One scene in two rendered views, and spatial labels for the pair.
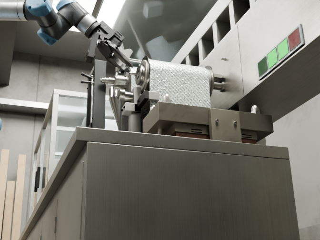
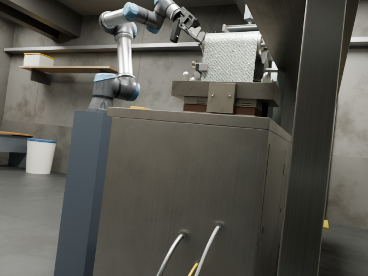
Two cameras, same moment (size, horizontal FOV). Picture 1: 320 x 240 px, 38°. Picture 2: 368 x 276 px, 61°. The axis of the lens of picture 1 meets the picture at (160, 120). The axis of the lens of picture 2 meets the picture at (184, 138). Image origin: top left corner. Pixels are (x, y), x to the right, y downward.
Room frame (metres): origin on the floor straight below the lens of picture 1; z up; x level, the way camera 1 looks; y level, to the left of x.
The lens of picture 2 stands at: (0.45, -0.91, 0.77)
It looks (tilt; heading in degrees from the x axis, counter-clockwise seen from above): 2 degrees up; 44
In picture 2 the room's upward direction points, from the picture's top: 7 degrees clockwise
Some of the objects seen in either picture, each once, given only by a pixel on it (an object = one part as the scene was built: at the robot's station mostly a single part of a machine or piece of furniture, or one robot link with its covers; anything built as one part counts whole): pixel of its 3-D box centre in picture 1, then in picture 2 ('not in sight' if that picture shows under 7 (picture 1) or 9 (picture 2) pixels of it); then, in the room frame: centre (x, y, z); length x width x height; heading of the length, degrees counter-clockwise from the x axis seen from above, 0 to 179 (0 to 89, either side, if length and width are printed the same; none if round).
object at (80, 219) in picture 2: not in sight; (91, 194); (1.38, 0.65, 0.45); 0.20 x 0.20 x 0.90; 20
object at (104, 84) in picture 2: not in sight; (105, 85); (1.38, 0.65, 1.07); 0.13 x 0.12 x 0.14; 173
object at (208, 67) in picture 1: (205, 84); (263, 46); (1.64, -0.18, 1.25); 0.15 x 0.01 x 0.15; 20
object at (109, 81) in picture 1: (106, 80); not in sight; (1.76, 0.22, 1.34); 0.06 x 0.03 x 0.03; 110
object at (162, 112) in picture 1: (207, 125); (225, 93); (1.44, -0.16, 1.00); 0.40 x 0.16 x 0.06; 110
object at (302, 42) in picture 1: (278, 54); not in sight; (1.29, -0.38, 1.19); 0.25 x 0.01 x 0.07; 20
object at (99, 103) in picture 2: not in sight; (102, 105); (1.38, 0.65, 0.95); 0.15 x 0.15 x 0.10
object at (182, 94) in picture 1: (180, 106); (226, 73); (1.53, -0.08, 1.11); 0.23 x 0.01 x 0.18; 110
